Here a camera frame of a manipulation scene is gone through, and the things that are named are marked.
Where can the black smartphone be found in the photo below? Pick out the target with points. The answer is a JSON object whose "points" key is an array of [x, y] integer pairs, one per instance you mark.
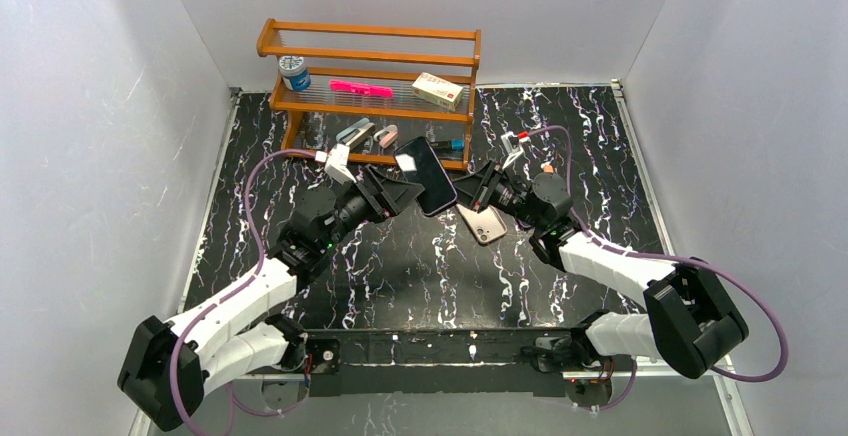
{"points": [[419, 164]]}

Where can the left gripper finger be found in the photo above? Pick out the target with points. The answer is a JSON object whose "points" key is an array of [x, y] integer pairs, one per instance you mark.
{"points": [[379, 183], [396, 204]]}

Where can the pink phone case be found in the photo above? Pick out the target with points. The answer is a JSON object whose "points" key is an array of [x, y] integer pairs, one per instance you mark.
{"points": [[486, 226]]}

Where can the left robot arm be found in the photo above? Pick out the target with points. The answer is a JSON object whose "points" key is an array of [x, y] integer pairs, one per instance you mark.
{"points": [[171, 365]]}

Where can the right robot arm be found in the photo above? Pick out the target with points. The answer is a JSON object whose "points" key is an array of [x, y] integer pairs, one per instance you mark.
{"points": [[688, 319]]}

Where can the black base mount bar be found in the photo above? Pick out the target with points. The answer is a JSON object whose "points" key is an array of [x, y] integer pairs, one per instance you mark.
{"points": [[426, 361]]}

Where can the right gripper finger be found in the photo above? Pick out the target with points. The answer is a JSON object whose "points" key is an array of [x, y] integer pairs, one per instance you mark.
{"points": [[489, 174], [475, 198]]}

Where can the orange wooden shelf rack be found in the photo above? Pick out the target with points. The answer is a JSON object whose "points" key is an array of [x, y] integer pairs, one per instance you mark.
{"points": [[378, 55]]}

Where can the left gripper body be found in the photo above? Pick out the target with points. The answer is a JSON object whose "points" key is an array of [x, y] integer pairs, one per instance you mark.
{"points": [[376, 194]]}

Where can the blue white round jar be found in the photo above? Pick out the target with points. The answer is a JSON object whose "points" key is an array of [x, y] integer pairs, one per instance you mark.
{"points": [[294, 72]]}

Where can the teal grey stapler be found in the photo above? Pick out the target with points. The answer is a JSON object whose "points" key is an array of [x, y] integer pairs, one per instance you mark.
{"points": [[355, 134]]}

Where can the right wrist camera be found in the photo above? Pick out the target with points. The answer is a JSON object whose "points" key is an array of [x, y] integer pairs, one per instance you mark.
{"points": [[513, 144]]}

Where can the white cardboard box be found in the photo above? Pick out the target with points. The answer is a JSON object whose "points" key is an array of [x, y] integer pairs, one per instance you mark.
{"points": [[438, 91]]}

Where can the pink plastic tool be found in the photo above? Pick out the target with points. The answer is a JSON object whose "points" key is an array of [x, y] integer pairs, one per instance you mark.
{"points": [[362, 89]]}

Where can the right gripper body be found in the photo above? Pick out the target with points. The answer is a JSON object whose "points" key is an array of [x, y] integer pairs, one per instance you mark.
{"points": [[488, 189]]}

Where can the black blue marker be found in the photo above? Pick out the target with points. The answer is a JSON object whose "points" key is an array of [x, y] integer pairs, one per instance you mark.
{"points": [[448, 146]]}

